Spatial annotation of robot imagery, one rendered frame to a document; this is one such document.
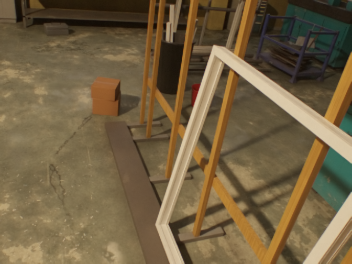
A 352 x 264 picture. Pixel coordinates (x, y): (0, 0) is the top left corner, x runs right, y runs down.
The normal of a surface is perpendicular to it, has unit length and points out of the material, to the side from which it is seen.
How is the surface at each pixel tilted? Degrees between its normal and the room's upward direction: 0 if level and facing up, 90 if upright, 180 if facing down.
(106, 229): 0
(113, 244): 0
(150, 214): 0
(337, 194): 90
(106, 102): 90
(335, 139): 82
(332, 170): 90
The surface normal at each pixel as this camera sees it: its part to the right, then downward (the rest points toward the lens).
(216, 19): 0.31, 0.52
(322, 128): -0.92, -0.06
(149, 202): 0.12, -0.85
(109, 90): -0.07, 0.51
